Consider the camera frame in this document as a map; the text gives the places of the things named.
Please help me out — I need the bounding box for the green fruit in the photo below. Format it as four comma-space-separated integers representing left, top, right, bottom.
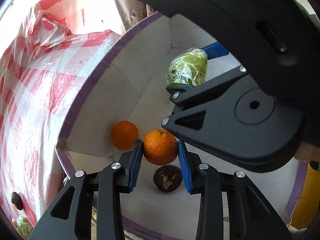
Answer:
12, 216, 33, 239

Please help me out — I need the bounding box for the yellow-green fruit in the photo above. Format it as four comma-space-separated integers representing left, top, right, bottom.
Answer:
166, 48, 208, 87

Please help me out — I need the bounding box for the large dark passion fruit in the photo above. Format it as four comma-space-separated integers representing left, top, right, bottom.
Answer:
153, 165, 183, 193

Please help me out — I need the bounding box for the dark passion fruit back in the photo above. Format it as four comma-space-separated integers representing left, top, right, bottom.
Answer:
11, 192, 23, 210

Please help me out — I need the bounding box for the large front orange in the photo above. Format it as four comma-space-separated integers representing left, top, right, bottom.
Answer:
111, 120, 139, 151

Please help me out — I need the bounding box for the purple white cardboard box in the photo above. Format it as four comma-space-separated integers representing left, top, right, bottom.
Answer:
52, 13, 305, 239

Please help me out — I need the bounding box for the right brown curtain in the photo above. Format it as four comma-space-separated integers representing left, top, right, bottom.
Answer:
112, 0, 156, 35

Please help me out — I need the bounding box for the red white checkered tablecloth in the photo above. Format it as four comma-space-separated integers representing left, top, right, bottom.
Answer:
1, 0, 119, 226

